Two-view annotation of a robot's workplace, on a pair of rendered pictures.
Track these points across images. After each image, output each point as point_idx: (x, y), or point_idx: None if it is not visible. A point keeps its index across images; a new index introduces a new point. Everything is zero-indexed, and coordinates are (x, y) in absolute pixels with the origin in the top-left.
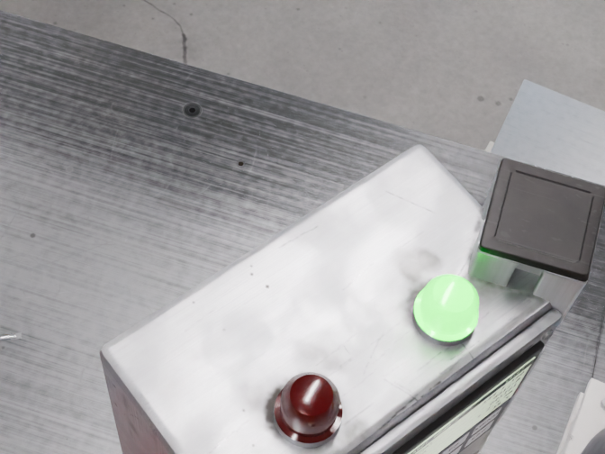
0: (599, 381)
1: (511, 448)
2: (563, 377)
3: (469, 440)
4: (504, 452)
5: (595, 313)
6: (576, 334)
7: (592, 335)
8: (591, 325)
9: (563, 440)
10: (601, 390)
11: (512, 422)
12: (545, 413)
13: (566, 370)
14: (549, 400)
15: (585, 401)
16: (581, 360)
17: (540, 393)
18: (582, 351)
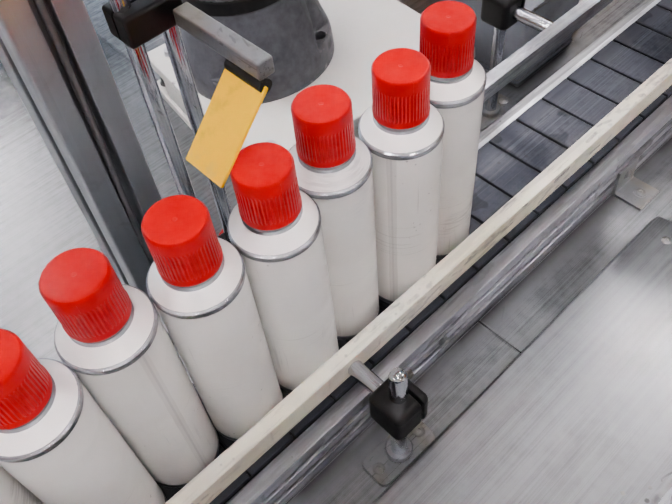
0: (150, 51)
1: (155, 147)
2: (135, 92)
3: None
4: (154, 153)
5: (109, 53)
6: (112, 70)
7: (122, 61)
8: (114, 59)
9: (177, 109)
10: (157, 52)
11: (137, 137)
12: (149, 114)
13: (132, 87)
14: (143, 107)
15: (156, 64)
16: (133, 76)
17: (132, 110)
18: (127, 72)
